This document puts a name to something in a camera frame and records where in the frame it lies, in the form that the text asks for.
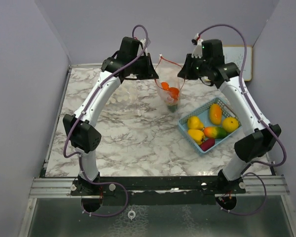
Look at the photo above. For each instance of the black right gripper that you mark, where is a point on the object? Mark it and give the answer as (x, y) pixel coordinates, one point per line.
(187, 68)

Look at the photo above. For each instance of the yellow toy pepper lower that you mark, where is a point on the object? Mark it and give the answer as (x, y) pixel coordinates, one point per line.
(197, 135)

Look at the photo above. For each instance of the yellow toy pepper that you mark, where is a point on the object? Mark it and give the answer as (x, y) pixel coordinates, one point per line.
(197, 135)
(195, 123)

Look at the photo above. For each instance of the clear zip bag orange zipper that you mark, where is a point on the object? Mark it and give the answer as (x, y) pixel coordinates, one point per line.
(167, 71)

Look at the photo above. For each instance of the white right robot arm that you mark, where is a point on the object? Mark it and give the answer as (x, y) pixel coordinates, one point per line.
(260, 134)

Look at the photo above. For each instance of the orange toy pepper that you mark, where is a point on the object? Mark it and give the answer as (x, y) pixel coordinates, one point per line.
(165, 86)

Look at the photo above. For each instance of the yellow toy pepper upper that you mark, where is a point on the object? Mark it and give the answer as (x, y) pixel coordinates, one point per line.
(195, 123)

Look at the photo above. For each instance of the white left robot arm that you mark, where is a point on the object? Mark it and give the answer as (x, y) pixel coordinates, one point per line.
(80, 127)

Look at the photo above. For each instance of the orange toy pumpkin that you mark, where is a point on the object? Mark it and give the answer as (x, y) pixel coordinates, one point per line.
(174, 93)

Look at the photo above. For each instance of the small whiteboard with writing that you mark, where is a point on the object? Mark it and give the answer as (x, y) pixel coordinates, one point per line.
(235, 54)

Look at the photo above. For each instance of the green orange toy mango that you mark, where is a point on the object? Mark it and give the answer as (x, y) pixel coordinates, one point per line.
(215, 132)

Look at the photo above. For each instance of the purple toy eggplant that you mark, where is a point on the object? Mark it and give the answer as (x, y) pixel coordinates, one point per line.
(206, 145)

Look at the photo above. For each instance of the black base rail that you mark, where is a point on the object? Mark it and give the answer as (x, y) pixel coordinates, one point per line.
(155, 190)

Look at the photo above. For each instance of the aluminium frame rail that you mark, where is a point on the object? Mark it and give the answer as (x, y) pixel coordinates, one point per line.
(51, 188)

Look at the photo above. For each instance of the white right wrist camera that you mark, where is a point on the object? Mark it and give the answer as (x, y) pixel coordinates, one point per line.
(197, 52)

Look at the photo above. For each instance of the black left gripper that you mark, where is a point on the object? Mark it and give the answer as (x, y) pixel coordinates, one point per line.
(149, 72)

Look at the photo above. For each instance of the orange yellow toy mango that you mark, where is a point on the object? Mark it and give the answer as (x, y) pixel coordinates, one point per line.
(215, 114)

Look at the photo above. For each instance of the yellow toy lemon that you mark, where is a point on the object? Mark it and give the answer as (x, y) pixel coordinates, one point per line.
(230, 124)

